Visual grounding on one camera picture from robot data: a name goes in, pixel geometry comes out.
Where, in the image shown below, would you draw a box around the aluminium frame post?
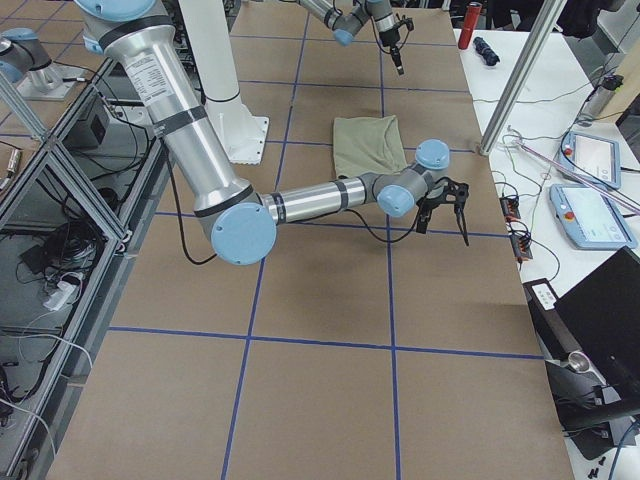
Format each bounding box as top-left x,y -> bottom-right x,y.
478,0 -> 567,156

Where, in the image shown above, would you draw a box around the dark blue folded umbrella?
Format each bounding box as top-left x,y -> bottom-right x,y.
473,36 -> 500,67

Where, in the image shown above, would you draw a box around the black laptop computer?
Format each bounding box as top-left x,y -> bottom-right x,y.
555,247 -> 639,394

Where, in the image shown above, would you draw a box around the blue teach pendant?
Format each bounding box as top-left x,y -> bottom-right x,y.
549,184 -> 638,251
558,131 -> 621,190

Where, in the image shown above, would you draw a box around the red cylindrical bottle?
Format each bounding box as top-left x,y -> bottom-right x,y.
457,1 -> 483,50

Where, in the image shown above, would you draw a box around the olive green long-sleeve shirt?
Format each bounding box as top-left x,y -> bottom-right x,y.
333,115 -> 407,178

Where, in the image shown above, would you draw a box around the white power strip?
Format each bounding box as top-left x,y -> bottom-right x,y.
43,280 -> 80,311

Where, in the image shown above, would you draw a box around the orange black electronics board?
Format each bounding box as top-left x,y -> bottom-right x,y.
499,196 -> 521,221

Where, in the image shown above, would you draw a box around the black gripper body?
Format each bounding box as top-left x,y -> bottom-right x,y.
378,19 -> 401,55
418,187 -> 446,220

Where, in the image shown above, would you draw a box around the far blue teach pendant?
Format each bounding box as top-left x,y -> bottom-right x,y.
558,131 -> 621,190

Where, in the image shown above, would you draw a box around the long pink grabber stick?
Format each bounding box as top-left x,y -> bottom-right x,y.
505,131 -> 639,216

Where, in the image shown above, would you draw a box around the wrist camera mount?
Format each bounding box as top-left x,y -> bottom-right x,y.
396,15 -> 414,32
435,177 -> 469,246

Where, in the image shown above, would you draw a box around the black box with label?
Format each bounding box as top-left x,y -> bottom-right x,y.
523,279 -> 581,361

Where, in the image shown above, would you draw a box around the near blue teach pendant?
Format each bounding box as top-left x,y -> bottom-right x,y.
549,184 -> 638,251

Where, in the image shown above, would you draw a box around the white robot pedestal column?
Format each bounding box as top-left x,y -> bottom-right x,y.
179,0 -> 269,165

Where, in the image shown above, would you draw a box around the black camera stand clamp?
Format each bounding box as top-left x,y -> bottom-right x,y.
545,361 -> 639,460

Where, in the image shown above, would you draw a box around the grey water bottle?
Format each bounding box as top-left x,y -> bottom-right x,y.
585,74 -> 624,121

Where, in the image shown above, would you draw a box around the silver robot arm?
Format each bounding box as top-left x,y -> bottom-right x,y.
77,1 -> 453,265
295,0 -> 414,75

